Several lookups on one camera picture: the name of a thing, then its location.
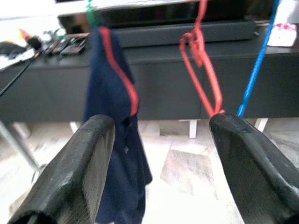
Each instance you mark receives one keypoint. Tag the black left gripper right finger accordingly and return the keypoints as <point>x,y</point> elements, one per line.
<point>257,177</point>

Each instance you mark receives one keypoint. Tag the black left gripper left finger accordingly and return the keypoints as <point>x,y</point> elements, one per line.
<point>70,175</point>

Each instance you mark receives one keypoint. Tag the pink plastic hanger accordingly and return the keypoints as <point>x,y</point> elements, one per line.
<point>198,53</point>

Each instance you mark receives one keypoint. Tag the blue plastic hanger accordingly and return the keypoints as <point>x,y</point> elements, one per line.
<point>256,63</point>

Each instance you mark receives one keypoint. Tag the black TV console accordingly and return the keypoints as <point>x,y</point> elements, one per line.
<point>58,93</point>

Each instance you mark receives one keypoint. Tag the navy blue T-shirt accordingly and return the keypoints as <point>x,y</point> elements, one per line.
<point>109,93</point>

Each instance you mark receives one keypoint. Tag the black remote control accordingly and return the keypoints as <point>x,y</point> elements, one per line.
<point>72,49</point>

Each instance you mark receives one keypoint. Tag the white paper stack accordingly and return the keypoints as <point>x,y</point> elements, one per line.
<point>11,61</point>

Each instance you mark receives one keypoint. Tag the black pouch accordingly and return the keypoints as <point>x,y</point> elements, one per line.
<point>9,49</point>

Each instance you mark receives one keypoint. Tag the green white small object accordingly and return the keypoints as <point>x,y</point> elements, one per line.
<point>54,35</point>

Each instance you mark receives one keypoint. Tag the pink white tissue box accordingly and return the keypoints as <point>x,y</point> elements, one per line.
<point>285,35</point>

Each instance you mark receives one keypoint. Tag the red yellow small toy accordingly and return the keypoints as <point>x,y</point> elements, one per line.
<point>24,35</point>

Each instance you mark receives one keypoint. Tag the black soundbar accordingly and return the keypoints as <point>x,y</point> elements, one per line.
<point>163,35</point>

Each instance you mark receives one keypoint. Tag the black television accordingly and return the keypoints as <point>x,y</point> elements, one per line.
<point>151,14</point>

